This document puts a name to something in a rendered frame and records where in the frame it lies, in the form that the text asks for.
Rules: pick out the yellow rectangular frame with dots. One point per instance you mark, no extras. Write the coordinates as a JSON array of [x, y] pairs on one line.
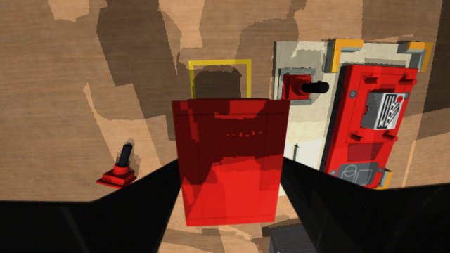
[[221, 62]]

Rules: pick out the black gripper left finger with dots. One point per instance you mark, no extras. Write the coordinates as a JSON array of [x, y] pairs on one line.
[[132, 219]]

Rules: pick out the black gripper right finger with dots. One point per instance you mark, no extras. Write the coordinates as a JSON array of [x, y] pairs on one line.
[[343, 217]]

